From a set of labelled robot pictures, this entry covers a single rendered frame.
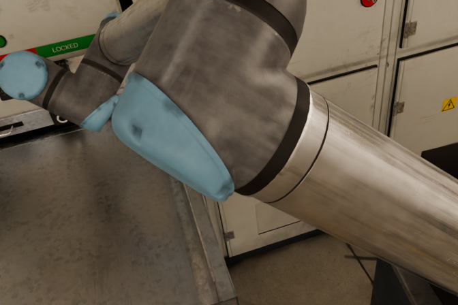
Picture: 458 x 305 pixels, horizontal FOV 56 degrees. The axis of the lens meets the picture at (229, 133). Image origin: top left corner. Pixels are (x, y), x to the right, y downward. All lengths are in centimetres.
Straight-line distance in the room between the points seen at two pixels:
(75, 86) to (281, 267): 127
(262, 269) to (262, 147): 157
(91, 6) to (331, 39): 70
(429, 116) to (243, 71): 152
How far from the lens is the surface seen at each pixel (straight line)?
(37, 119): 136
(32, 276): 100
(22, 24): 125
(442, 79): 173
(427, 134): 186
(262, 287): 184
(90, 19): 123
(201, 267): 87
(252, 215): 170
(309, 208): 38
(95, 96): 88
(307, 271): 187
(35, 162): 128
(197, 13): 33
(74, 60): 123
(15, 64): 89
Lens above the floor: 155
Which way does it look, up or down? 38 degrees down
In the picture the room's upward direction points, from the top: 9 degrees counter-clockwise
